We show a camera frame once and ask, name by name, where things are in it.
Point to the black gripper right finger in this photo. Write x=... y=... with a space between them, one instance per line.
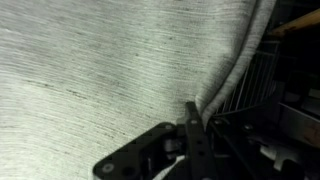
x=230 y=156

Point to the grey woven fabric curtain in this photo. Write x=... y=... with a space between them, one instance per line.
x=100 y=66

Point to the wooden top workbench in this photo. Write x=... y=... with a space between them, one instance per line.
x=300 y=22

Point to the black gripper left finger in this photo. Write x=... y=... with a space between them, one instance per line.
x=196 y=146

